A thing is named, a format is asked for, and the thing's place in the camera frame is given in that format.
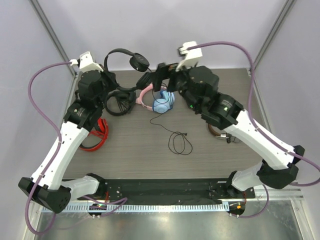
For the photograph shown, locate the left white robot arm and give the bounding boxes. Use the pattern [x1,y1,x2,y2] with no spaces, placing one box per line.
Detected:
[18,70,113,214]

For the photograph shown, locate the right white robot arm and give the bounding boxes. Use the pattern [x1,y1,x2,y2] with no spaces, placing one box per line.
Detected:
[152,63,305,198]

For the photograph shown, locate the aluminium rail front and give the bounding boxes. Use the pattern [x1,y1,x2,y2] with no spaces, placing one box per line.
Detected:
[254,186,304,201]

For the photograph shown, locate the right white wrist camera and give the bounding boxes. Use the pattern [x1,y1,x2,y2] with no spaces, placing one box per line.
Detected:
[175,41,203,72]

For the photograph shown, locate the black wired on-ear headphones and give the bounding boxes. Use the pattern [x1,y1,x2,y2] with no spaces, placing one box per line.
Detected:
[103,48,152,92]

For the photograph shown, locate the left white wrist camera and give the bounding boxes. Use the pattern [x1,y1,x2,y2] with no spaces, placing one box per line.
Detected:
[69,51,103,73]

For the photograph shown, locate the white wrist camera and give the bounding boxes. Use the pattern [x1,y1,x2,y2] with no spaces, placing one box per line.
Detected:
[69,51,103,73]
[175,41,203,72]

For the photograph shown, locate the brown leather headphones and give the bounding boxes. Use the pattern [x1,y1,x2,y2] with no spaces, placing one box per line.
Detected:
[207,124,241,144]

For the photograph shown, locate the red headphones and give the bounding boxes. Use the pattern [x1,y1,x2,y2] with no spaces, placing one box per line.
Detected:
[79,118,109,152]

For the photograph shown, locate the black headphones with wrapped cable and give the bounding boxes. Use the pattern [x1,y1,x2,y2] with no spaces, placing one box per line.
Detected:
[104,90,137,117]

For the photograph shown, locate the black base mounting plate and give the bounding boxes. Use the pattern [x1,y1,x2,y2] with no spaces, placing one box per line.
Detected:
[61,177,256,205]

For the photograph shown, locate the pink blue cat-ear headphones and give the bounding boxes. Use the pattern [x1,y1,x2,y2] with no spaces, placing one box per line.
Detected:
[135,83,175,114]

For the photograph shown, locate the slotted cable duct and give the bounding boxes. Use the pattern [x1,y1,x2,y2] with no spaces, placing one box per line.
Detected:
[63,203,230,214]

